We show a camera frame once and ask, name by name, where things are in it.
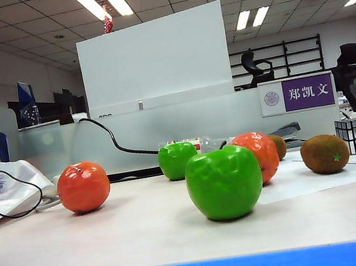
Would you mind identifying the white printed bag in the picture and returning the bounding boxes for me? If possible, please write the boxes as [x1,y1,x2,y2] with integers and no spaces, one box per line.
[0,151,63,230]

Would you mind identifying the red hanging ornament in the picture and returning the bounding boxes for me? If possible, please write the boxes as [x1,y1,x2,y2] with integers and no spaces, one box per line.
[99,4,115,35]

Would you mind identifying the green plastic apple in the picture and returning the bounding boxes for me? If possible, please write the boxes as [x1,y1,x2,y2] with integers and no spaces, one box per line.
[179,134,270,227]
[155,139,202,183]

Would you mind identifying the light grey adapter cable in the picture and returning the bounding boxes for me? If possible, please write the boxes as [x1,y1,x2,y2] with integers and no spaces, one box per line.
[32,191,64,214]

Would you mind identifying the thick black cable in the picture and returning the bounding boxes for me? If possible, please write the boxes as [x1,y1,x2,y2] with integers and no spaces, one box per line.
[77,105,161,167]

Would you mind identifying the black shelf rack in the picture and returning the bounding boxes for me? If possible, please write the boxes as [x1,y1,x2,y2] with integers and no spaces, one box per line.
[228,33,327,88]

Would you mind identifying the shiny orange toy tangerine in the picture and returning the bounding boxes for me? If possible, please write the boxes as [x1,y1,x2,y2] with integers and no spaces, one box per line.
[53,157,115,218]
[229,127,284,189]

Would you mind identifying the purple and white name sign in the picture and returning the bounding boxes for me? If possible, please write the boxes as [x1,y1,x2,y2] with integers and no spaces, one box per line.
[256,70,338,118]

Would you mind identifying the grey stapler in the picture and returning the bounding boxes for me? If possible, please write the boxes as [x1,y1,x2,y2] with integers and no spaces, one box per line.
[266,121,305,153]

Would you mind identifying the white board panel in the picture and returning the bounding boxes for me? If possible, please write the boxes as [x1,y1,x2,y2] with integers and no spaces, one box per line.
[72,0,237,121]

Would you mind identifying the brown toy kiwi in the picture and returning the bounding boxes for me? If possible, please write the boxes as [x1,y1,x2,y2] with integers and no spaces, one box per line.
[268,132,289,162]
[298,130,353,178]

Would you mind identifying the frosted glass desk partition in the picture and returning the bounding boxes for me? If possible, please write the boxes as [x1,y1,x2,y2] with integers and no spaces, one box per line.
[16,73,346,197]

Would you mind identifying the blue crystal trophy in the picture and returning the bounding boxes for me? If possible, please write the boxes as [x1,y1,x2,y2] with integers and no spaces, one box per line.
[14,79,43,129]

